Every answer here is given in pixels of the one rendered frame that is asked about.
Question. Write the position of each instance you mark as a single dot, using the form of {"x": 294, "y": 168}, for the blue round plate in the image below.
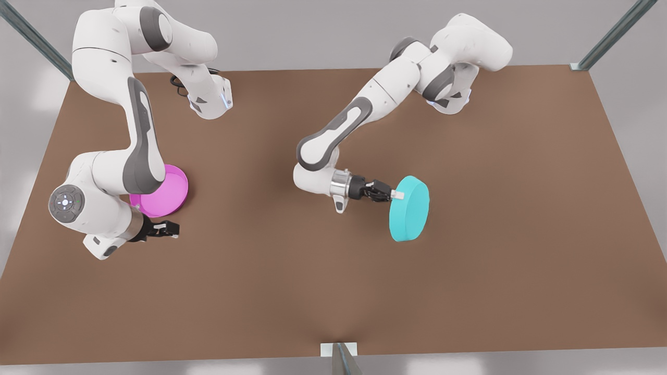
{"x": 411, "y": 211}

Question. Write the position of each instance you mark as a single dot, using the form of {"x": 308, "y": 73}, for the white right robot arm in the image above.
{"x": 101, "y": 62}

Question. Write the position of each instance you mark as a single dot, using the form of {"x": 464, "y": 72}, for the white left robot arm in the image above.
{"x": 385, "y": 86}

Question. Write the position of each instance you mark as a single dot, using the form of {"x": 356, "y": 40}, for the pink round plate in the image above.
{"x": 169, "y": 195}

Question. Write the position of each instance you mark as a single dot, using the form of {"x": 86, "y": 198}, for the silver frame post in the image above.
{"x": 36, "y": 37}
{"x": 341, "y": 359}
{"x": 615, "y": 34}

